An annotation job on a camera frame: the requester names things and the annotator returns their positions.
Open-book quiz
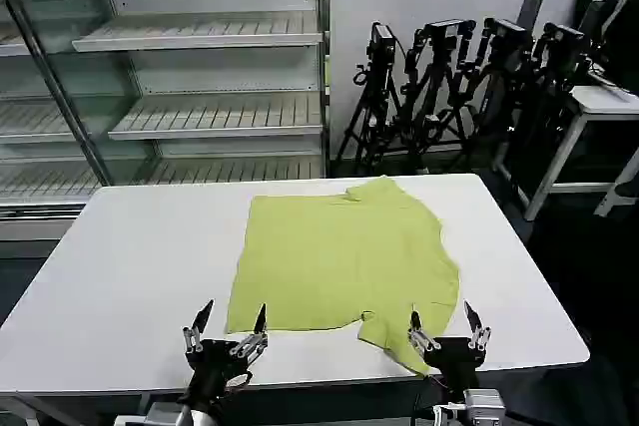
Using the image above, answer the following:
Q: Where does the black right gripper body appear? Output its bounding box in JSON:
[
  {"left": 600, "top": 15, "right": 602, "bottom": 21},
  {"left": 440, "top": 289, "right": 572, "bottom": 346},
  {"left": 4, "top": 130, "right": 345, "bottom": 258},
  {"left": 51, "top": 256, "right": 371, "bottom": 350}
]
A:
[{"left": 422, "top": 336, "right": 487, "bottom": 395}]

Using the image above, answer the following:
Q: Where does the black monitor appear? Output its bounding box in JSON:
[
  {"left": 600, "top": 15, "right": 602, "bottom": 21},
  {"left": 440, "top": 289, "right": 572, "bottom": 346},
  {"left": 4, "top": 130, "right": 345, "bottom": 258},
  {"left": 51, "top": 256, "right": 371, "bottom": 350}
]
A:
[{"left": 577, "top": 0, "right": 639, "bottom": 86}]

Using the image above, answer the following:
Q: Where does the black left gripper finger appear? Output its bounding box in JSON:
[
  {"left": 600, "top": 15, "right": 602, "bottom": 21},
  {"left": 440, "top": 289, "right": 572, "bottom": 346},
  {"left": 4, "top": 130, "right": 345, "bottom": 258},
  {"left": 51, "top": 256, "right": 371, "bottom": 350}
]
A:
[
  {"left": 228, "top": 302, "right": 271, "bottom": 360},
  {"left": 181, "top": 299, "right": 216, "bottom": 354}
]

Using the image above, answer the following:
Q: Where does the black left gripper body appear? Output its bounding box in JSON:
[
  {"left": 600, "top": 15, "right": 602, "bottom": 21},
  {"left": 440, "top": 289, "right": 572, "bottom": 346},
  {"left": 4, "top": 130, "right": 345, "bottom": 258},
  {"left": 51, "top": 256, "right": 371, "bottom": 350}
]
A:
[{"left": 177, "top": 338, "right": 262, "bottom": 406}]

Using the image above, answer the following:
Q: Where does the empty grey display shelf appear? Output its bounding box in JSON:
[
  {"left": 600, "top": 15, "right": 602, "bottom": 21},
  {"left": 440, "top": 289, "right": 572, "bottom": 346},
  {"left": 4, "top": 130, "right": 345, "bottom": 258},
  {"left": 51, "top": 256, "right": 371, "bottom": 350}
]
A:
[{"left": 0, "top": 0, "right": 333, "bottom": 247}]

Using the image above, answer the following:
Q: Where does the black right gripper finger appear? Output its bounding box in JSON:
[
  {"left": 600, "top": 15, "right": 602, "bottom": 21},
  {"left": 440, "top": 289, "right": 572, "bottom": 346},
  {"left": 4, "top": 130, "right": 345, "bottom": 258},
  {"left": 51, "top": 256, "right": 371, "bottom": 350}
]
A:
[
  {"left": 462, "top": 299, "right": 493, "bottom": 350},
  {"left": 407, "top": 310, "right": 441, "bottom": 354}
]

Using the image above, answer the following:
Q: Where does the small white side table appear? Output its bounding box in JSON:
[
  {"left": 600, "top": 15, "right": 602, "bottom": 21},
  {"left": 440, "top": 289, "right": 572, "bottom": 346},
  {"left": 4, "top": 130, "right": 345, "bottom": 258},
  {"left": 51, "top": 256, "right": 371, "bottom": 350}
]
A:
[{"left": 523, "top": 84, "right": 639, "bottom": 221}]

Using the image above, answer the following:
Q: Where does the yellow-green shirt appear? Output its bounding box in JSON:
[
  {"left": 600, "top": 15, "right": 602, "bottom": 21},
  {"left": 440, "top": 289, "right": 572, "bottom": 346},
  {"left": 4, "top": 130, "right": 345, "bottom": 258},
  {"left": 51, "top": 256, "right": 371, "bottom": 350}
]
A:
[{"left": 225, "top": 175, "right": 461, "bottom": 377}]

